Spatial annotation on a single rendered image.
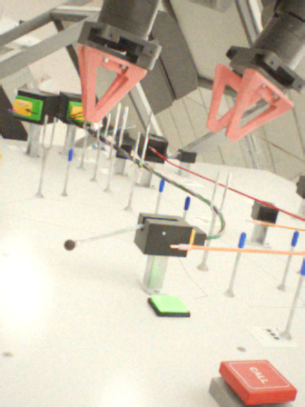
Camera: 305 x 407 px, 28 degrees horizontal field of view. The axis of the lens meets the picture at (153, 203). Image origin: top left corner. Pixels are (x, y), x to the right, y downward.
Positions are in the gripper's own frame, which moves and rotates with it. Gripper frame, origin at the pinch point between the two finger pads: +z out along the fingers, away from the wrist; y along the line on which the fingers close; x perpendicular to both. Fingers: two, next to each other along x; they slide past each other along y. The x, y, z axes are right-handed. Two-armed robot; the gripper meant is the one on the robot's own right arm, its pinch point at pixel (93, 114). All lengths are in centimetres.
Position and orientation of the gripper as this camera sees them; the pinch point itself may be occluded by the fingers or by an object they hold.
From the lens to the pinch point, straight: 67.4
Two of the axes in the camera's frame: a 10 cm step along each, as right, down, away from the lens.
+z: -3.5, 9.2, 1.8
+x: -8.8, -2.6, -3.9
